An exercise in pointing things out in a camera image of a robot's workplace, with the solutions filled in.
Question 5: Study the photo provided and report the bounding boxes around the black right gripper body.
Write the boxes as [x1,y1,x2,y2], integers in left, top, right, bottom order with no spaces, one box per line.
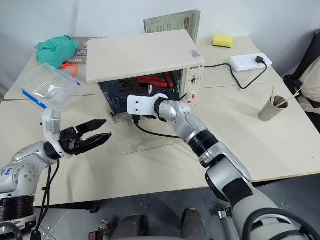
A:
[130,113,155,126]

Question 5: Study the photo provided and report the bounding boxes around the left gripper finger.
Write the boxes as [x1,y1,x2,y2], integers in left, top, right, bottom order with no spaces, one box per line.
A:
[75,119,107,134]
[80,132,113,151]

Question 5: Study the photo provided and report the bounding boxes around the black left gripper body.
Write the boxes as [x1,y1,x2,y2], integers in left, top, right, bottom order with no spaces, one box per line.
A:
[58,126,84,155]

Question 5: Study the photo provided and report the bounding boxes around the glass toaster oven door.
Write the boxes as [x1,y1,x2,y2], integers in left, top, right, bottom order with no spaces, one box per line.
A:
[110,112,187,157]

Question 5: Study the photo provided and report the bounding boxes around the dark sausage tray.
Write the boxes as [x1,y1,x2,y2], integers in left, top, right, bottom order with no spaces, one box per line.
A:
[117,78,177,95]

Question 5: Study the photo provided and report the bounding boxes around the red white oven tag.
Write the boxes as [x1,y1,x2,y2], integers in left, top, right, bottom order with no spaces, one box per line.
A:
[186,90,199,104]

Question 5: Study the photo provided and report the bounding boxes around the cream toaster oven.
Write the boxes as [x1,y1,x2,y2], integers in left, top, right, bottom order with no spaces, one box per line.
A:
[85,29,207,124]

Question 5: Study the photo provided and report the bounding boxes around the red sausages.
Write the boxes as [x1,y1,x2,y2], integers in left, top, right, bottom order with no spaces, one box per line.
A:
[137,73,175,89]

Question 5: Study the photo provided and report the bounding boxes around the clear plastic box blue clips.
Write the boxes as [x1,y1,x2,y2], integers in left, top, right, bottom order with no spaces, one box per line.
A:
[18,63,84,111]

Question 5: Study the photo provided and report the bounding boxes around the brown magazine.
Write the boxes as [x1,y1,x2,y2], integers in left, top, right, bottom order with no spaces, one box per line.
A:
[65,37,109,67]

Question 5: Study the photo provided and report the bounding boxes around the green cloth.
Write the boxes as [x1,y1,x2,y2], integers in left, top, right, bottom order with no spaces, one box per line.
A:
[34,34,80,70]

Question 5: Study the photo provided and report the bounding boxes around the dark rounded shape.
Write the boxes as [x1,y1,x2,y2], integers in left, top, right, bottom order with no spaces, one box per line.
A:
[181,208,209,240]
[116,214,149,240]

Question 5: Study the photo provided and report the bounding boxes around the pale green printed box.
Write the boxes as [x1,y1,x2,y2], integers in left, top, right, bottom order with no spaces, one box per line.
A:
[143,9,202,44]

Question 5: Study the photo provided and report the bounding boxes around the yellow sponge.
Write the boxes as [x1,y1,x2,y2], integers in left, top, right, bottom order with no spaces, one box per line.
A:
[212,33,234,49]

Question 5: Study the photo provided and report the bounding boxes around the white power strip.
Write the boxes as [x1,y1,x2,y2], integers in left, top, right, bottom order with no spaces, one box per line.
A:
[229,52,274,73]

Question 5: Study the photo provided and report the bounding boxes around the metal table clamp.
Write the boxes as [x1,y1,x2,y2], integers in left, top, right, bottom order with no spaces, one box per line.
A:
[216,208,233,220]

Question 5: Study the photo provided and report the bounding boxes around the brown paper cup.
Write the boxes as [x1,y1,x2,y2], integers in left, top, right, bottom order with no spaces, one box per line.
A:
[257,95,290,123]

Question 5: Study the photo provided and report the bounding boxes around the beige cushion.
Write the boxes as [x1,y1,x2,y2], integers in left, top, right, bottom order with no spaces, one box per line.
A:
[297,59,320,107]

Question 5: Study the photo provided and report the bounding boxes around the black chair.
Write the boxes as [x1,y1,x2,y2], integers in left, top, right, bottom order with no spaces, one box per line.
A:
[283,28,320,127]

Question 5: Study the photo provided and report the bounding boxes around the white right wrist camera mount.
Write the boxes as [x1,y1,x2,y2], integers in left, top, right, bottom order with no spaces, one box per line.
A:
[126,93,171,118]

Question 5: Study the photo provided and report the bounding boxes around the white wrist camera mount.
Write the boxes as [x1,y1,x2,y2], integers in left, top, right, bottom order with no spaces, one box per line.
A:
[126,93,171,118]
[40,108,71,160]

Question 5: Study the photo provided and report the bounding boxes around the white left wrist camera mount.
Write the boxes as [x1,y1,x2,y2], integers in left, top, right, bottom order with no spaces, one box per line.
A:
[40,108,71,160]

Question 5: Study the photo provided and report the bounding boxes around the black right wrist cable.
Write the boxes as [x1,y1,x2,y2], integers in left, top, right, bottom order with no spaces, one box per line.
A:
[134,120,186,140]

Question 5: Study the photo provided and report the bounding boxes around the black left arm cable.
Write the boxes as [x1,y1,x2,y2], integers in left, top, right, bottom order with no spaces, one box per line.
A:
[30,159,61,238]

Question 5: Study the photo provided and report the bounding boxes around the orange cord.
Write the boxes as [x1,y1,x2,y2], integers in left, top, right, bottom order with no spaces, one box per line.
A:
[60,62,79,79]

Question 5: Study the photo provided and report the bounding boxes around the black oven power cable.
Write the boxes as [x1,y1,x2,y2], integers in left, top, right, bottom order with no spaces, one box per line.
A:
[204,55,269,90]

